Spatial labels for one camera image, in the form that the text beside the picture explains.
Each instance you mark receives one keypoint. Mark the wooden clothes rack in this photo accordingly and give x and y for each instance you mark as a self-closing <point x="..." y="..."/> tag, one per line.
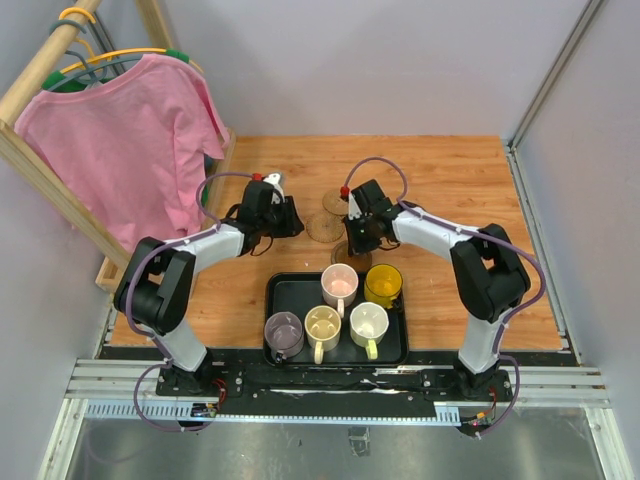
<point x="34" y="170"/>

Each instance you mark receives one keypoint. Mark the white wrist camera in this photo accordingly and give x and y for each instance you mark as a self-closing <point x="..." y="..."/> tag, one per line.
<point x="276" y="180"/>
<point x="354" y="211"/>

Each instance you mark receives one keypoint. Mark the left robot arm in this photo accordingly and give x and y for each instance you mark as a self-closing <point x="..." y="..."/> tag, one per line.
<point x="155" y="289"/>

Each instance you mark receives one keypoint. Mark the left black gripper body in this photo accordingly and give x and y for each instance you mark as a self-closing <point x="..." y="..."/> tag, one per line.
<point x="269" y="222"/>

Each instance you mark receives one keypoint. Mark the pale green mug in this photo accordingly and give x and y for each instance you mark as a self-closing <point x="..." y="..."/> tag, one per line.
<point x="369" y="323"/>

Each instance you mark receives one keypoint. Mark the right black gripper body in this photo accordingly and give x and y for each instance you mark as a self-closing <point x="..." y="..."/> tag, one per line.
<point x="362" y="238"/>

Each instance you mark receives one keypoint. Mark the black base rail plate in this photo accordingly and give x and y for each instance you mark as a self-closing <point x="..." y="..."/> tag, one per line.
<point x="249" y="383"/>

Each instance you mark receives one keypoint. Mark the grey clothes hanger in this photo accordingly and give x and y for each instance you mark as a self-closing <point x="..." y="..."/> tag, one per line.
<point x="89" y="73"/>

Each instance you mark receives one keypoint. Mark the purple mug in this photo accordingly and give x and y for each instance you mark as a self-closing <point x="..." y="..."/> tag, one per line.
<point x="284" y="335"/>

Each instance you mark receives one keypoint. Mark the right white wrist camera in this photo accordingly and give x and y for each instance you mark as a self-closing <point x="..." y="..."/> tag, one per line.
<point x="354" y="211"/>

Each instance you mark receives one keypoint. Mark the aluminium frame post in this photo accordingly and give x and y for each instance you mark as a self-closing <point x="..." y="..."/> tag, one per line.
<point x="578" y="32"/>

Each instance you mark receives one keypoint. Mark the pink mug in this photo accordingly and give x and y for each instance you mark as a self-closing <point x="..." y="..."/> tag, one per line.
<point x="339" y="283"/>

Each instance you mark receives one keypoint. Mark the yellow transparent cup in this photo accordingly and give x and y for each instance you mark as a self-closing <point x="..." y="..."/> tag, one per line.
<point x="383" y="285"/>

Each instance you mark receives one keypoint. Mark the pink t-shirt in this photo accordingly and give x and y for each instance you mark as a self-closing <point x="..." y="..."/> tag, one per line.
<point x="132" y="150"/>

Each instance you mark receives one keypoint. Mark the woven rattan coaster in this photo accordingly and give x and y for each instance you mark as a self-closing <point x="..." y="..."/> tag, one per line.
<point x="325" y="227"/>
<point x="333" y="203"/>

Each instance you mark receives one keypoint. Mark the cream yellow mug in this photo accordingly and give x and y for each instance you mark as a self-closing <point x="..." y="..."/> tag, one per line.
<point x="323" y="328"/>

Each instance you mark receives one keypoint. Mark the yellow clothes hanger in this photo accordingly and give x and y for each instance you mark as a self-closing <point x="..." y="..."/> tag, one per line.
<point x="157" y="28"/>

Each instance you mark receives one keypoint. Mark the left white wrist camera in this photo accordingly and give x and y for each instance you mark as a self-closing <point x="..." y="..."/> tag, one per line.
<point x="276" y="180"/>

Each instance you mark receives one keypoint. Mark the dark wooden coaster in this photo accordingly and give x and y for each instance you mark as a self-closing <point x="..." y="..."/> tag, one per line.
<point x="359" y="262"/>

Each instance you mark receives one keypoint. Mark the black plastic tray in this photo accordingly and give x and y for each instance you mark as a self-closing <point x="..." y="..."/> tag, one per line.
<point x="299" y="292"/>

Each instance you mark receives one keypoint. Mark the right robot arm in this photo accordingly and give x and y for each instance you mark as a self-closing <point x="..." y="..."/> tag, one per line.
<point x="490" y="278"/>

